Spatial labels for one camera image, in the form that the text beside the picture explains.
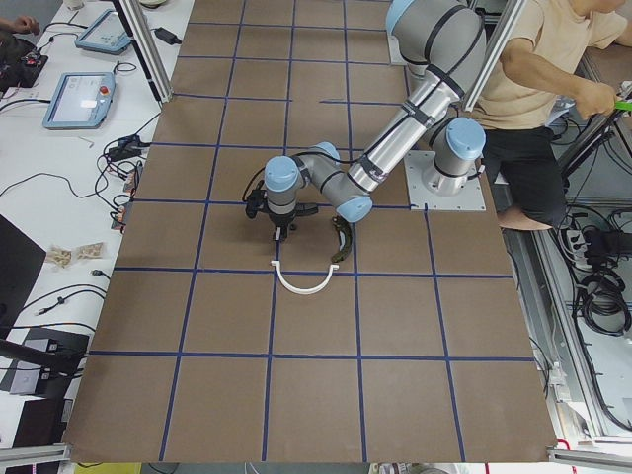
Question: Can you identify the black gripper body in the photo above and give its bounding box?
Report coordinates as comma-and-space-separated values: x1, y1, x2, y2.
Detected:
267, 200, 297, 229

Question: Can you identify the black brake pad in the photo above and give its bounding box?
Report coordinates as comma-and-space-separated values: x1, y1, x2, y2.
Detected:
295, 203, 319, 217

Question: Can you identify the olive curved brake shoe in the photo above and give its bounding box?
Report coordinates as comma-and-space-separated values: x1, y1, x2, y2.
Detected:
331, 215, 354, 264

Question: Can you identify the brown grid table mat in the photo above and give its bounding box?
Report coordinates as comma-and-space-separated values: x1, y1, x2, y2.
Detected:
65, 1, 556, 463

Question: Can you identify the black usb hub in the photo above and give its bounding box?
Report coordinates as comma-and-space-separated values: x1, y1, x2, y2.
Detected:
107, 134, 151, 162

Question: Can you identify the bag of wooden pieces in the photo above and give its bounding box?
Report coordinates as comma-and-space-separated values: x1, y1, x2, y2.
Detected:
72, 242, 107, 261
45, 245, 74, 269

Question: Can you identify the black power adapter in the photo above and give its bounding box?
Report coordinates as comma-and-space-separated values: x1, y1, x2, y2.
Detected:
154, 27, 182, 45

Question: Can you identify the near blue teach pendant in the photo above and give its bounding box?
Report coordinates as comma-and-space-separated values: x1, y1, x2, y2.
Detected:
42, 72, 116, 129

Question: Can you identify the blue teach pendant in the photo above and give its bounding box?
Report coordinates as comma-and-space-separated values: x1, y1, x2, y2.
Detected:
74, 9, 130, 55
42, 72, 116, 129

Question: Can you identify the far blue teach pendant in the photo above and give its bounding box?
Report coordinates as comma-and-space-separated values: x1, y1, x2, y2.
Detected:
74, 9, 130, 55

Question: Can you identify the black monitor stand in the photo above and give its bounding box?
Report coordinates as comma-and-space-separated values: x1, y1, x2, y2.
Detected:
0, 214, 90, 449

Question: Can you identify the power strip with plugs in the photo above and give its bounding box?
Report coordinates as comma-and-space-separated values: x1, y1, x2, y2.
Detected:
561, 228, 593, 272

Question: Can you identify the seated person beige shirt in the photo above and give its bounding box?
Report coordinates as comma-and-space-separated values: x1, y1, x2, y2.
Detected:
471, 0, 631, 231

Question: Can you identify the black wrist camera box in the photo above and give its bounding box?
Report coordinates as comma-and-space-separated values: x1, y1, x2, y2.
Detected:
245, 188, 268, 219

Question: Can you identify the white curved plastic bracket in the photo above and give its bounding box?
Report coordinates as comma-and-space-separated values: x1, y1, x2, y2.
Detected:
270, 260, 340, 296

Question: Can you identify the aluminium frame post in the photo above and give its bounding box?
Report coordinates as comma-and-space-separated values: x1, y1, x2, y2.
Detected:
113, 0, 173, 104

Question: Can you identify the black cable bundle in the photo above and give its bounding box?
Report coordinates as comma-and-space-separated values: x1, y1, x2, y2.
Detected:
577, 269, 632, 338

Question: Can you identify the green handled tool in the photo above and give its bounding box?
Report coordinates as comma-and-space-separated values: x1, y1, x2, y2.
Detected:
613, 100, 632, 112

